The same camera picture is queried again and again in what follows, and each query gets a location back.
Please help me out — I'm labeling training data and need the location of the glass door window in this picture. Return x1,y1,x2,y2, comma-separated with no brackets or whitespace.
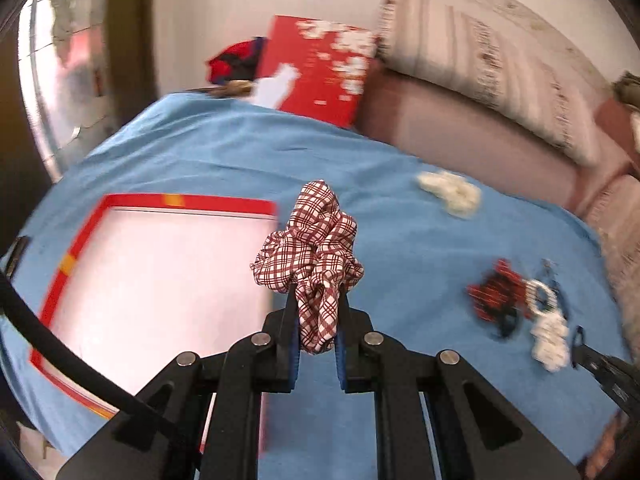
17,0,116,182

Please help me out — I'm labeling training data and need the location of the red white-dotted scrunchie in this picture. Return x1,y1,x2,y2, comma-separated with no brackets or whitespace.
466,259,526,323

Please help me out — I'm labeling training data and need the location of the mauve sofa cushion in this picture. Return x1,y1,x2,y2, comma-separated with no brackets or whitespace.
356,63,637,217

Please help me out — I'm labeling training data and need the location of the cream dotted scrunchie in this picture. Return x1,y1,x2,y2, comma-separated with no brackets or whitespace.
416,170,482,218

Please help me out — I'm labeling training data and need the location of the white pearl bracelet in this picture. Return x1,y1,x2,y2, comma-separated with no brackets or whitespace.
524,278,560,316

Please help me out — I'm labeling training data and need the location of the blue cloth bedspread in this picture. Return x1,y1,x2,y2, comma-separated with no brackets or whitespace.
14,93,628,462

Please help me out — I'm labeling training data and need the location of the black cable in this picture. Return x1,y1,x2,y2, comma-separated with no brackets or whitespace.
0,268,202,456

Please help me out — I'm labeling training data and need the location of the striped beige pillow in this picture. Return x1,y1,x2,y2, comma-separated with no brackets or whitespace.
378,0,600,167

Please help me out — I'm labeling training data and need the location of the black hair tie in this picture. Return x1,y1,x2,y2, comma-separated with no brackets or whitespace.
494,303,522,340

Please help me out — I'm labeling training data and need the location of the red rimmed white tray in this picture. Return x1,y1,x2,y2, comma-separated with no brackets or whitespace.
39,193,278,394

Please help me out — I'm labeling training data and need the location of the red white plaid scrunchie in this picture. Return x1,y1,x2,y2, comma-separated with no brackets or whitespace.
250,180,363,354

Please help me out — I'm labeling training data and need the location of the red floral gift box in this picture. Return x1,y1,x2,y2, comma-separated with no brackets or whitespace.
250,15,376,128

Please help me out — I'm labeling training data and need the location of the red blue cloth bundle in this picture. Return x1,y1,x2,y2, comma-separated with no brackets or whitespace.
206,37,267,86

